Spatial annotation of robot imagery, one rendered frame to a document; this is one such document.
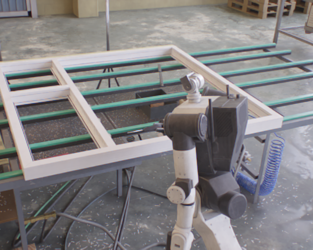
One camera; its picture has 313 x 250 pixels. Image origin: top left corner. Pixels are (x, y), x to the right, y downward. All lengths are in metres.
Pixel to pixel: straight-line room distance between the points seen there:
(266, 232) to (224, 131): 1.53
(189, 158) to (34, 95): 1.42
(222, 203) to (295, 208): 1.67
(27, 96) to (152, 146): 0.98
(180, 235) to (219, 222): 0.26
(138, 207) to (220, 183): 1.44
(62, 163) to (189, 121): 0.73
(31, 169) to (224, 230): 0.93
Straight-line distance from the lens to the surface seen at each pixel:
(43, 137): 2.89
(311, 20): 6.51
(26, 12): 8.41
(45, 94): 2.76
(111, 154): 2.06
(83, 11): 8.32
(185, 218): 1.73
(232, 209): 1.77
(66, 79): 2.89
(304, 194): 3.56
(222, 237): 1.93
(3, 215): 2.75
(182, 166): 1.62
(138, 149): 2.10
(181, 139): 1.57
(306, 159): 4.02
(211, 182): 1.78
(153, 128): 2.26
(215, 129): 1.70
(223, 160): 1.73
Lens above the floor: 2.02
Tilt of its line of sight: 29 degrees down
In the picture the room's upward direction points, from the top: 2 degrees clockwise
